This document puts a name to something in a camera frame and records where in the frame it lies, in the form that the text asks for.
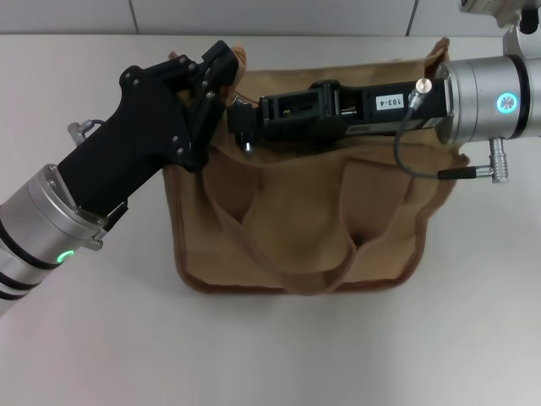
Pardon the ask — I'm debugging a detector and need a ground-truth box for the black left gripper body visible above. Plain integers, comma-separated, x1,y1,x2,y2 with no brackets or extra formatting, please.
57,55,210,221

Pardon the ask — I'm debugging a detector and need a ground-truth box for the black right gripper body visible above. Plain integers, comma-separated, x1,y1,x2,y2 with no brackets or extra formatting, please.
257,78,450,147

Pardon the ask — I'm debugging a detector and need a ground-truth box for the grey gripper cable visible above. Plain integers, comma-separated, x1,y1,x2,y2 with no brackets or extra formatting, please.
391,78,511,185
67,118,107,147

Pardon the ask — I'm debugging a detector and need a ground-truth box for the grey right gripper cable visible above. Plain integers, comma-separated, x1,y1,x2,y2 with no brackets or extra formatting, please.
391,78,511,185

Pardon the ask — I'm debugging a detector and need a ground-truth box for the grey left gripper cable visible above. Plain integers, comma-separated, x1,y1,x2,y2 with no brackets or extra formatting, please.
67,118,107,147

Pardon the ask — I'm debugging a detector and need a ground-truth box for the khaki canvas food bag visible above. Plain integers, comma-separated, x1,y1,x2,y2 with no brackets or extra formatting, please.
162,36,470,295

